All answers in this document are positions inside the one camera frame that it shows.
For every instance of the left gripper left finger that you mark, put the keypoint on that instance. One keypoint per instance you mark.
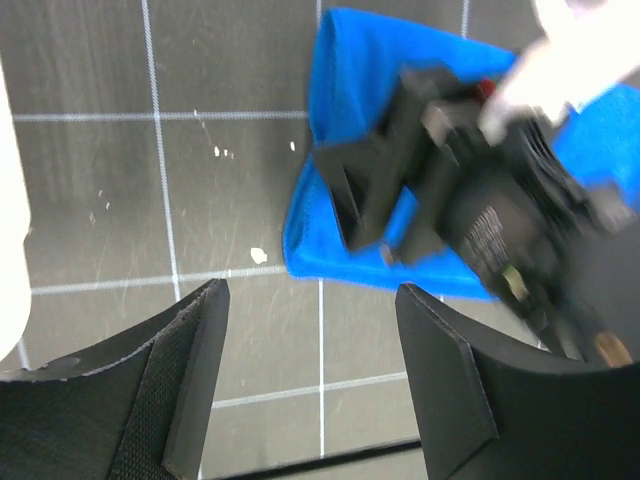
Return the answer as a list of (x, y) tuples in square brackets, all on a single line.
[(133, 406)]

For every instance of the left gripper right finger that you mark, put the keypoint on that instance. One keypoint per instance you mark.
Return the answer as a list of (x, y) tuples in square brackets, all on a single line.
[(489, 406)]

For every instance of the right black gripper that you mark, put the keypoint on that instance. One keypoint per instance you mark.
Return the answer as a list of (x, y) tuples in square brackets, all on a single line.
[(508, 211)]

